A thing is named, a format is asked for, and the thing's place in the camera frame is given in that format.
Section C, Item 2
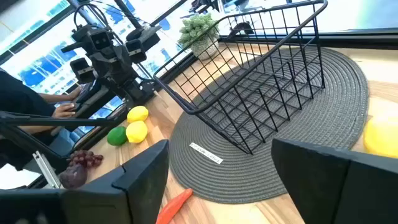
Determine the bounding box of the black wire basket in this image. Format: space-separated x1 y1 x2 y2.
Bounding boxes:
152 0 329 156

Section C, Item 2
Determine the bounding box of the white metal bracket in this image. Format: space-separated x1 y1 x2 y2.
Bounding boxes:
32 150 62 189

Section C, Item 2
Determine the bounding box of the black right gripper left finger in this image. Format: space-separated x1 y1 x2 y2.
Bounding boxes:
59 139 170 224

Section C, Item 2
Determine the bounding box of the purple onion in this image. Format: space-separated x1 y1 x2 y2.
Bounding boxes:
58 164 88 190

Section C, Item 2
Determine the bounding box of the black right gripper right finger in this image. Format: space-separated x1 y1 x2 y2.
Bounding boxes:
271 138 398 224

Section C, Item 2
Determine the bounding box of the orange-red chili pepper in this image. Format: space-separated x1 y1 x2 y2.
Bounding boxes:
155 188 194 224

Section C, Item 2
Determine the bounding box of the green lime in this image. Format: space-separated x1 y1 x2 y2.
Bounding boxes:
106 126 128 147

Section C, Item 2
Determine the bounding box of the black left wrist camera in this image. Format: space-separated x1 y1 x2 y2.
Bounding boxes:
89 29 112 50

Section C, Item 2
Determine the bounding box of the person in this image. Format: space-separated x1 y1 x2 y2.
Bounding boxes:
0 68 83 170

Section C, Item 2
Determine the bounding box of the grey round plate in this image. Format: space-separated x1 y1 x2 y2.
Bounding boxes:
169 46 370 205

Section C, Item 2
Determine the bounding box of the yellow lemon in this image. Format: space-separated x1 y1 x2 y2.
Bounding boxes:
126 105 150 124
363 114 398 159
125 120 149 144

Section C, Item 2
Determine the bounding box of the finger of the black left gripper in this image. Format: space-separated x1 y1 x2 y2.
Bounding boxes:
125 39 147 64
69 57 95 84

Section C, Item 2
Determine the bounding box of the person's hand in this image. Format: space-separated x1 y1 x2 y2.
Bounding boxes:
51 103 77 119
67 86 83 101

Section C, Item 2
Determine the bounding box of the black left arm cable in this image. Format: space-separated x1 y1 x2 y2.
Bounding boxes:
73 2 109 32

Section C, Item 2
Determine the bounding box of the red grape bunch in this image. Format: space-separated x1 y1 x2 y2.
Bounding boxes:
67 149 104 169

